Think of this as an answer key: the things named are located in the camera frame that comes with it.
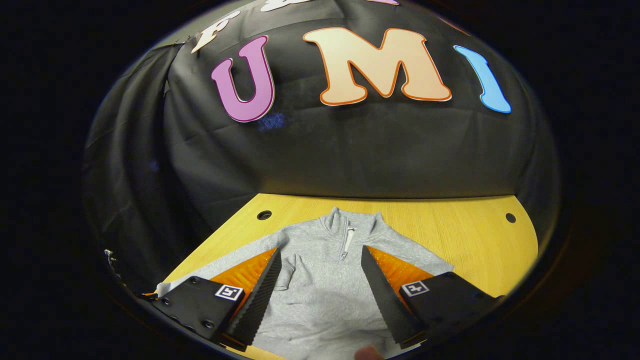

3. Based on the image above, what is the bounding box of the grey zip-neck sweatshirt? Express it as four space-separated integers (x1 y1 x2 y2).
156 206 455 360

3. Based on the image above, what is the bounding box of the black backdrop cloth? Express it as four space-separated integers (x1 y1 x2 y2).
82 0 561 296

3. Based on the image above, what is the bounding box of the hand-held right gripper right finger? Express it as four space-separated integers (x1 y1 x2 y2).
361 245 506 351

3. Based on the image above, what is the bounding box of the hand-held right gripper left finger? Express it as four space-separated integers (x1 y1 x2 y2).
150 247 283 352

